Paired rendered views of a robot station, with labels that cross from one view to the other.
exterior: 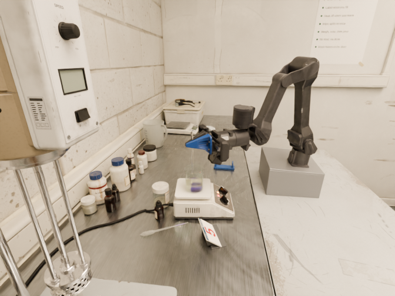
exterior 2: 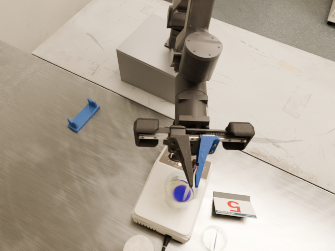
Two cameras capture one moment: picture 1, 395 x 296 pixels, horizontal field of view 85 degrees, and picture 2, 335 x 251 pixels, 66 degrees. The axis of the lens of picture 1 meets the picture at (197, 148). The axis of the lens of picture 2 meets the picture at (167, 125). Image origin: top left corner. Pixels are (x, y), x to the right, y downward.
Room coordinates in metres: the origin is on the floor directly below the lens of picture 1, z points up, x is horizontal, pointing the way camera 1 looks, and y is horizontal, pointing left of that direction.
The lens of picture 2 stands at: (0.61, 0.16, 1.52)
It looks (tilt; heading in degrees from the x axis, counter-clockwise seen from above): 59 degrees down; 287
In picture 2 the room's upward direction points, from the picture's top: 5 degrees clockwise
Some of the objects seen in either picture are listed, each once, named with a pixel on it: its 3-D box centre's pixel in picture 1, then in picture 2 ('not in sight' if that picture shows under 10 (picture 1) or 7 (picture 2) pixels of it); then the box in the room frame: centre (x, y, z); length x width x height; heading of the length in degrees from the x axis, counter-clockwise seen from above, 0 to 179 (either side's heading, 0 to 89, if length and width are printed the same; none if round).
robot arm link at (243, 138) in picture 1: (241, 137); (190, 84); (0.67, -0.14, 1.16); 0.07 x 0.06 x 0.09; 110
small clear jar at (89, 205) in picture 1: (89, 205); not in sight; (0.62, 0.38, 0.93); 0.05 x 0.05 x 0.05
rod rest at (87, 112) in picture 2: (224, 164); (83, 113); (0.95, -0.13, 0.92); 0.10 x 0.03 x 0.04; 80
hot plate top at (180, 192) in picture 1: (193, 188); (171, 196); (0.64, 0.01, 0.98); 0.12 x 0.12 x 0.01; 89
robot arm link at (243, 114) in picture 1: (249, 124); (196, 59); (0.67, -0.17, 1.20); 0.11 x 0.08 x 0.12; 110
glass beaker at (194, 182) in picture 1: (194, 179); (181, 192); (0.62, 0.01, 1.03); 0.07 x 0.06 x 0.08; 174
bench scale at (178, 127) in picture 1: (181, 127); not in sight; (1.56, 0.12, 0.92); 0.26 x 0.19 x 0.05; 78
